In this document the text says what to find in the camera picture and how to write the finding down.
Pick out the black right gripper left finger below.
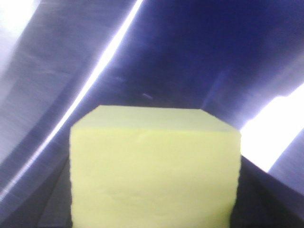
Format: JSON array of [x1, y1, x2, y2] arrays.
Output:
[[37, 159, 73, 228]]

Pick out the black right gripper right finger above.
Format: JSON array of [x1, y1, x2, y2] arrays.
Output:
[[229, 156, 304, 228]]

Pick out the yellow foam block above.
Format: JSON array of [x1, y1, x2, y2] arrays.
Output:
[[70, 106, 241, 228]]

